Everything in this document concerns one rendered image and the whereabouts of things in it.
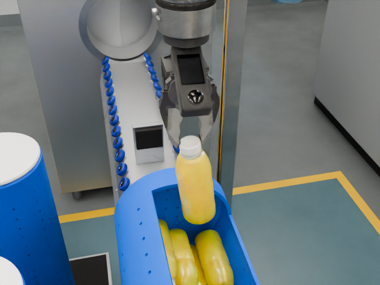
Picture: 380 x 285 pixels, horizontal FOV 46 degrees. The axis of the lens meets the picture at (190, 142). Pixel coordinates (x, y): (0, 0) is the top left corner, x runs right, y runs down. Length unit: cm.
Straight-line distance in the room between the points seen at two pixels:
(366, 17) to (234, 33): 164
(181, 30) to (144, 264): 46
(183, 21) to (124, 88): 137
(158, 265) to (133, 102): 112
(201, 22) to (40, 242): 113
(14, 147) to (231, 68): 77
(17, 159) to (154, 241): 70
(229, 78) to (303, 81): 254
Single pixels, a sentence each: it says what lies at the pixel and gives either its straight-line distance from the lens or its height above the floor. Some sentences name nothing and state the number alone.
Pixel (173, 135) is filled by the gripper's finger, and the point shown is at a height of 146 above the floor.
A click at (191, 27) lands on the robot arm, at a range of 65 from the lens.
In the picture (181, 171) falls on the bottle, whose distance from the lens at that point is 80.
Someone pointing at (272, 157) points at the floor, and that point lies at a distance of 312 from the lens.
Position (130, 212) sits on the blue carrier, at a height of 119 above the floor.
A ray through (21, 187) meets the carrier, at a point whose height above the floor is 100.
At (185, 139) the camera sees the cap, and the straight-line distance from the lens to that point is 79.
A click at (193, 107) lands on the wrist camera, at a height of 156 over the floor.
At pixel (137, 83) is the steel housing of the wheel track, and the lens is 203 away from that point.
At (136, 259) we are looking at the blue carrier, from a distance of 92.
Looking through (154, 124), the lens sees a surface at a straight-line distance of 146.
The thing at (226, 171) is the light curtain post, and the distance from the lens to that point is 184.
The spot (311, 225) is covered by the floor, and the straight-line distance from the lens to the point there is 269.
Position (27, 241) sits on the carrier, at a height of 77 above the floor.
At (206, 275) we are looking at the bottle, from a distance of 107.
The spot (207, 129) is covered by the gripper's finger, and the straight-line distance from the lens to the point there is 77.
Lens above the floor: 190
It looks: 36 degrees down
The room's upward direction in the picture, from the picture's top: straight up
